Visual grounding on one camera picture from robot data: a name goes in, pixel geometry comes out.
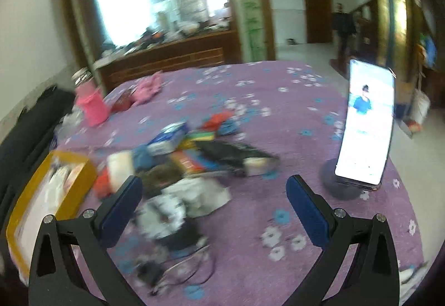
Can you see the brown wooden door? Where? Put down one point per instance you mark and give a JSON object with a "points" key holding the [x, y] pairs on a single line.
{"points": [[317, 10]]}

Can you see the black foil packet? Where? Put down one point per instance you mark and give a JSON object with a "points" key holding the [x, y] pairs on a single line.
{"points": [[229, 154]]}

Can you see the blue cloth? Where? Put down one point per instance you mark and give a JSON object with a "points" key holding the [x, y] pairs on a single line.
{"points": [[229, 127]]}

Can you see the white and red soft item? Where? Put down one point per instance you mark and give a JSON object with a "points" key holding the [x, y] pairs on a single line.
{"points": [[116, 166]]}

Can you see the black round phone stand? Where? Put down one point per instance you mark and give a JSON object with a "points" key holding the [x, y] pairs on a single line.
{"points": [[333, 184]]}

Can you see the white cloth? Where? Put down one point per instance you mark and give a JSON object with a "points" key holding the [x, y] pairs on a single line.
{"points": [[205, 194]]}

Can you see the wooden cabinet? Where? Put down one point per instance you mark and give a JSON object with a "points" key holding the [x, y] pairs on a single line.
{"points": [[173, 55]]}

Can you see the orange and blue packet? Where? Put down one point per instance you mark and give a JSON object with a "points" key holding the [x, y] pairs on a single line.
{"points": [[191, 163]]}

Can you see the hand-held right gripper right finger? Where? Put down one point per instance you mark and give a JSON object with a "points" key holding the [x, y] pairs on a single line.
{"points": [[309, 213]]}

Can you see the pink sleeved bottle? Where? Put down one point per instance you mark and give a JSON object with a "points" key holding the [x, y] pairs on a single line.
{"points": [[92, 107]]}

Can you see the dark chair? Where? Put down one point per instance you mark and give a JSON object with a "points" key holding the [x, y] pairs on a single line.
{"points": [[31, 128]]}

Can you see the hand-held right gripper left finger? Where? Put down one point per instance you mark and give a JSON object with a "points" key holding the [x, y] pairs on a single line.
{"points": [[120, 212]]}

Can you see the pack of coloured sponges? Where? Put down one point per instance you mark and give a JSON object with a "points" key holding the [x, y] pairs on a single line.
{"points": [[203, 136]]}

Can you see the white plastic packet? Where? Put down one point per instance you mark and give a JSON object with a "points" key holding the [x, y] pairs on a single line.
{"points": [[59, 177]]}

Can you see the yellow cardboard box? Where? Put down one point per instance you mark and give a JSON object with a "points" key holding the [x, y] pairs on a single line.
{"points": [[24, 194]]}

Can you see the blue and white tissue pack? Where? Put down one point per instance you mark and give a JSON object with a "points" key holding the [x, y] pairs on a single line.
{"points": [[168, 137]]}

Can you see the dark red packet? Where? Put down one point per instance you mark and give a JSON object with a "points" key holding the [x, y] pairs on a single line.
{"points": [[121, 102]]}

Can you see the pink cloth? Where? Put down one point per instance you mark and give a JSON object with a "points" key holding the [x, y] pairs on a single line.
{"points": [[147, 88]]}

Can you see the purple floral tablecloth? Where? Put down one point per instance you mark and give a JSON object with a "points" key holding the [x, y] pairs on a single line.
{"points": [[278, 111]]}

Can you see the bamboo print glass panel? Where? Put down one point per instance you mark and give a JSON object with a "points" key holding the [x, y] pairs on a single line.
{"points": [[253, 10]]}

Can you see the black and white plush toy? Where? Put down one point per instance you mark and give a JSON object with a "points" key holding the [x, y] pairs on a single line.
{"points": [[161, 219]]}

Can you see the smartphone with lit screen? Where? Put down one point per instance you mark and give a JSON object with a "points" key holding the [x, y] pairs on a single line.
{"points": [[365, 125]]}

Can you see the wooden staircase railing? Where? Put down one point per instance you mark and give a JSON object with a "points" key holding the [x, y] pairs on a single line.
{"points": [[365, 24]]}

